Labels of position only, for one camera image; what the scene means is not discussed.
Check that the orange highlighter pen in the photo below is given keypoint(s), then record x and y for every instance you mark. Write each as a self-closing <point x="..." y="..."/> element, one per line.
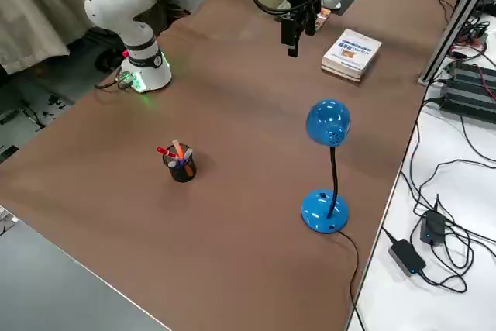
<point x="179" y="149"/>

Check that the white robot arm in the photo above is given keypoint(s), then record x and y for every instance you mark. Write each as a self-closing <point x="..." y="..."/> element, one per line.
<point x="116" y="1"/>

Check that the blue desk lamp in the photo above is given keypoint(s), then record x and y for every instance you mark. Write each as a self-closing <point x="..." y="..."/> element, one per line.
<point x="329" y="121"/>

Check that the black finned power supply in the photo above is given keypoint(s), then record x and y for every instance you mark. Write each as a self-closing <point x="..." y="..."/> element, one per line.
<point x="469" y="73"/>
<point x="465" y="102"/>

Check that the black power adapter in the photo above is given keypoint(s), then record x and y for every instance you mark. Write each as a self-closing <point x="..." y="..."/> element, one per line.
<point x="407" y="257"/>

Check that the black mesh pen holder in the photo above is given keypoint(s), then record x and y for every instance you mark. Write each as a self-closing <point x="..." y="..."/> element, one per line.
<point x="180" y="176"/>

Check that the grey side table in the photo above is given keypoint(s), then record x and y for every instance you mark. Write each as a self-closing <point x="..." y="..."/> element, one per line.
<point x="46" y="288"/>

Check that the aluminium frame post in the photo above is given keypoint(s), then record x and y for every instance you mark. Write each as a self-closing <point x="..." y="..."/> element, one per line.
<point x="455" y="23"/>

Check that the blue pen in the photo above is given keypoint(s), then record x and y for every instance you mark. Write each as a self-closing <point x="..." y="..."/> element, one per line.
<point x="187" y="154"/>

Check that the thick white blue book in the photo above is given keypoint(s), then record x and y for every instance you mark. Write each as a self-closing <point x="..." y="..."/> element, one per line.
<point x="348" y="56"/>

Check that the red marker pen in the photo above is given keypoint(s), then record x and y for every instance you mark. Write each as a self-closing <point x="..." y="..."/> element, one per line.
<point x="162" y="150"/>

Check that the beige curtain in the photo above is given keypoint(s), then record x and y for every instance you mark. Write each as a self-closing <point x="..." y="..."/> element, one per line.
<point x="31" y="5"/>

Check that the small black charger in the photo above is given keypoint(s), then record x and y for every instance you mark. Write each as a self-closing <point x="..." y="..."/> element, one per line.
<point x="432" y="226"/>

